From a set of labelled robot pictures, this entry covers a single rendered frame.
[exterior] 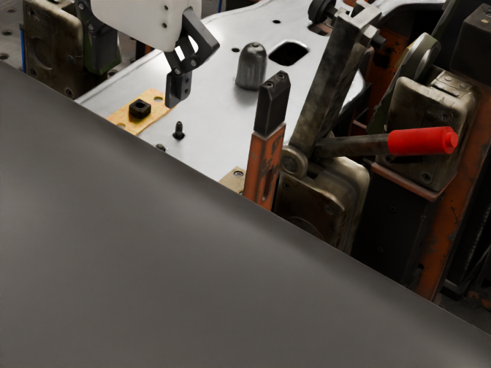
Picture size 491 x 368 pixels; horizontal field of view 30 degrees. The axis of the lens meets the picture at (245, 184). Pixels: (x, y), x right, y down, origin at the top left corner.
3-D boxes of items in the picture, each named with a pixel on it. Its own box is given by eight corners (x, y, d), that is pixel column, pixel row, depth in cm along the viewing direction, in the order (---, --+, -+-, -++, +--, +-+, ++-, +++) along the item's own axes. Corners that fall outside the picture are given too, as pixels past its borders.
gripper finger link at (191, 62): (215, 48, 84) (209, 106, 89) (188, 35, 86) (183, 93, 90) (194, 63, 82) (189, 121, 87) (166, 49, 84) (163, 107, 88)
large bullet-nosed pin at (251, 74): (245, 81, 102) (251, 31, 98) (268, 93, 101) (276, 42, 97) (229, 93, 100) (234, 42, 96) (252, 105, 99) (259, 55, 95)
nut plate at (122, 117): (150, 88, 97) (151, 79, 96) (180, 104, 95) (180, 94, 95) (98, 125, 91) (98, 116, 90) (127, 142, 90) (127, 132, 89)
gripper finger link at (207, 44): (225, 18, 80) (216, 69, 84) (156, -19, 83) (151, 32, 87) (217, 23, 80) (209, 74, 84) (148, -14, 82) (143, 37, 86)
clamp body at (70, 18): (62, 186, 128) (55, -37, 105) (126, 225, 124) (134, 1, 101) (14, 220, 122) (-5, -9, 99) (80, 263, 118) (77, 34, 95)
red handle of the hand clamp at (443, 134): (306, 128, 84) (462, 115, 73) (314, 149, 85) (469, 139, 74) (281, 150, 81) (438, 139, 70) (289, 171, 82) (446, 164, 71)
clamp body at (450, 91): (348, 278, 121) (414, 41, 96) (425, 323, 117) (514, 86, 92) (312, 320, 115) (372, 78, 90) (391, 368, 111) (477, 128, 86)
